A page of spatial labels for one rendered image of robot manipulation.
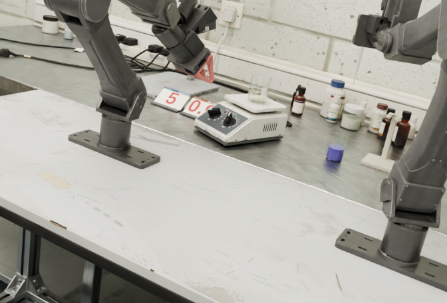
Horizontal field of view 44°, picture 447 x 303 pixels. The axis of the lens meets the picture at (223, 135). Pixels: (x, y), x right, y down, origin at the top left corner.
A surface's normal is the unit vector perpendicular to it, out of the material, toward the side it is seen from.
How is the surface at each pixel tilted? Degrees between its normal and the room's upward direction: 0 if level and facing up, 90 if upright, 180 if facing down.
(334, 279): 0
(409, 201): 103
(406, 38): 87
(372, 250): 0
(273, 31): 90
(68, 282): 0
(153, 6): 89
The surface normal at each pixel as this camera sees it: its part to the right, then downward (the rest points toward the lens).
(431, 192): 0.00, 0.53
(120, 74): 0.84, 0.27
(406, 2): 0.04, 0.33
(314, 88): -0.48, 0.21
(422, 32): -0.99, -0.10
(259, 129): 0.63, 0.35
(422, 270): 0.17, -0.93
